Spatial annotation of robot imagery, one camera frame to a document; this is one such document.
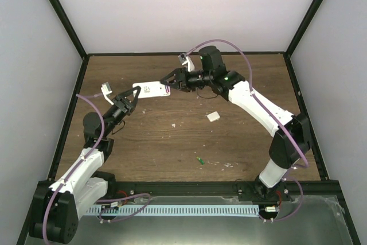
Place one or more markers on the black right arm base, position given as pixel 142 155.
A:
pixel 256 191

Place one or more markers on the white remote control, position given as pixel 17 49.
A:
pixel 151 89

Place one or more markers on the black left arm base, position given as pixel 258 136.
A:
pixel 114 190

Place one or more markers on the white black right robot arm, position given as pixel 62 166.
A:
pixel 291 134

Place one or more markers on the metal front plate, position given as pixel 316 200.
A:
pixel 302 220

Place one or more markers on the green battery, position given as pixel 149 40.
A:
pixel 200 160

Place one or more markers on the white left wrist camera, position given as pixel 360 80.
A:
pixel 106 91

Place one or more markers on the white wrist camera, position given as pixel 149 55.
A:
pixel 106 91
pixel 186 62

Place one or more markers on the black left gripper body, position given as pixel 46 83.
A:
pixel 121 113

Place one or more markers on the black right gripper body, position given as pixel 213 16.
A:
pixel 192 83

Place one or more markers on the white battery cover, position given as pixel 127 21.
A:
pixel 214 116

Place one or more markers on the light blue slotted cable duct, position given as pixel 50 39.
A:
pixel 179 210

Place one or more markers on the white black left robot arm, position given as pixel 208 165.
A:
pixel 57 208

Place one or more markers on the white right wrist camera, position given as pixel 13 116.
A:
pixel 186 62

